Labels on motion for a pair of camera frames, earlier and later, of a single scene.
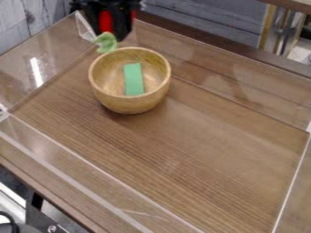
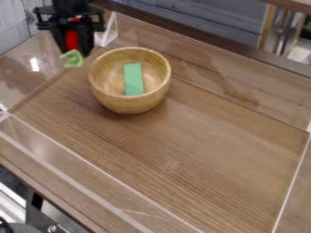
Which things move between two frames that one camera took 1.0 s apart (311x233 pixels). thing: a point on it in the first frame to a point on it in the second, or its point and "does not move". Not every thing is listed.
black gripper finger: x=92 y=19 to x=59 y=33
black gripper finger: x=121 y=23 to x=87 y=39
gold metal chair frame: x=281 y=28 does not move
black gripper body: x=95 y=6 to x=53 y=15
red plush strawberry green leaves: x=107 y=42 to x=73 y=58
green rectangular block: x=133 y=85 does not move
